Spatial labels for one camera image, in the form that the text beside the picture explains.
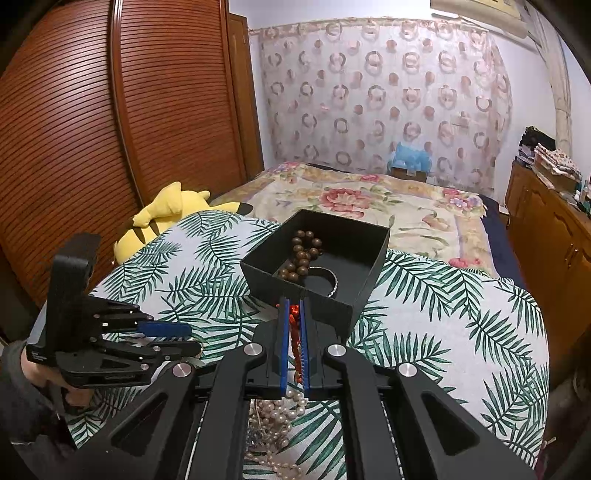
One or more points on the dark blue bed sheet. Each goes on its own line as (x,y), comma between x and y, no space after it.
(501,244)

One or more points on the wrapped white pipe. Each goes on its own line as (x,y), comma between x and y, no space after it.
(561,92)

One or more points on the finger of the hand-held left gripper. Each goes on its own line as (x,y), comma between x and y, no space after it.
(175,349)
(166,329)

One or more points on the person's left forearm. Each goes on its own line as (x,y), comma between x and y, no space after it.
(23,415)

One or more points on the pile of folded clothes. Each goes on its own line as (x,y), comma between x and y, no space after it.
(551,159)

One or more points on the black box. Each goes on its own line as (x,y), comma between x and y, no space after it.
(341,249)

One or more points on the yellow plush toy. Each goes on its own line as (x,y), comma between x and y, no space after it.
(152,217)

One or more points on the silver bangle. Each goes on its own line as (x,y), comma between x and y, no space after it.
(333,282)

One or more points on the palm leaf printed cloth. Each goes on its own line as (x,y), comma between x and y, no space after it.
(438,332)

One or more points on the floral bedspread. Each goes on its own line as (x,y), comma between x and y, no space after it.
(351,196)

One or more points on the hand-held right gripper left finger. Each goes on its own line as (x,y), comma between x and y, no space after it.
(282,350)

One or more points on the brown wooden wardrobe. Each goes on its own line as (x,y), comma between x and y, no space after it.
(69,138)

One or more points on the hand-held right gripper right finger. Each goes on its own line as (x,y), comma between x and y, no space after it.
(306,350)

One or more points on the person's left hand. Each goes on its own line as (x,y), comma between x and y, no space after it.
(44,374)

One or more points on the wooden cabinet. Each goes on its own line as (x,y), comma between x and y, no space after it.
(549,240)

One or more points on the blue plush toy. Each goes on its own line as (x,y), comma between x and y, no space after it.
(411,157)

